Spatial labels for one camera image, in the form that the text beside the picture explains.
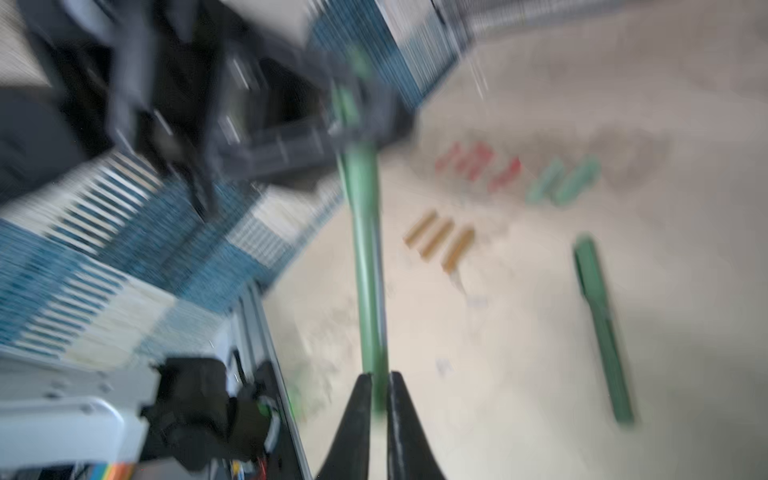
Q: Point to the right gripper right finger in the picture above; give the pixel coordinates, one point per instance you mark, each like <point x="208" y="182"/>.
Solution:
<point x="409" y="456"/>

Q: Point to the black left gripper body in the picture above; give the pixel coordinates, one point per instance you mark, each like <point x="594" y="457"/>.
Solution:
<point x="197" y="89"/>

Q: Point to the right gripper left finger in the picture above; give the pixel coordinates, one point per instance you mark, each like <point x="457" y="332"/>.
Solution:
<point x="349" y="453"/>

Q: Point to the dark green pen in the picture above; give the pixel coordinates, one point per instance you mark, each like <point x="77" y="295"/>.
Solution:
<point x="594" y="290"/>
<point x="359" y="171"/>

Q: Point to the brown pen cap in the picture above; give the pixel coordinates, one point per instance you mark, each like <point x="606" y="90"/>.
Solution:
<point x="420" y="228"/>
<point x="458" y="249"/>

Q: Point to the gold marker cap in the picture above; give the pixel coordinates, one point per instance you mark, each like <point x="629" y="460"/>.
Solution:
<point x="436" y="239"/>

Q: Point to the red pen cap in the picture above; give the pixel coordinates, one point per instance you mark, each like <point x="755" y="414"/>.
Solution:
<point x="472" y="164"/>
<point x="445" y="159"/>
<point x="505" y="176"/>

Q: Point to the light green cap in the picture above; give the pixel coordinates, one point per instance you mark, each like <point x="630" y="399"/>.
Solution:
<point x="541" y="188"/>
<point x="574" y="183"/>

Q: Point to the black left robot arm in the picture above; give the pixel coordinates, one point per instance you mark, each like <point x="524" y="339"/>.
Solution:
<point x="48" y="131"/>

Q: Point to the aluminium front rail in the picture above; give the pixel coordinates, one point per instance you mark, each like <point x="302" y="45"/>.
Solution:
<point x="85" y="424"/>

